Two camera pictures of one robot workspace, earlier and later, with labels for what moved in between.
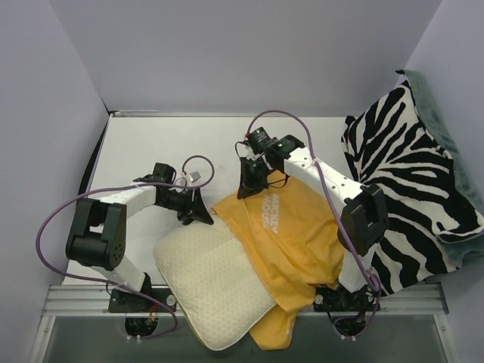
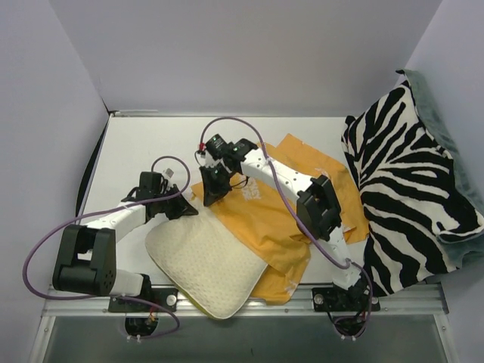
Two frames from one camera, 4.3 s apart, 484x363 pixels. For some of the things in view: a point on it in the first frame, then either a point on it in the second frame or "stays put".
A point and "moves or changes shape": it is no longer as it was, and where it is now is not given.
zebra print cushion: [391, 145] stays put
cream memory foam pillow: [212, 283] moves or changes shape
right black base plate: [331, 299] stays put
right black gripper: [252, 166] to [213, 181]
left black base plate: [124, 301] stays put
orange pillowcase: [292, 237] moves or changes shape
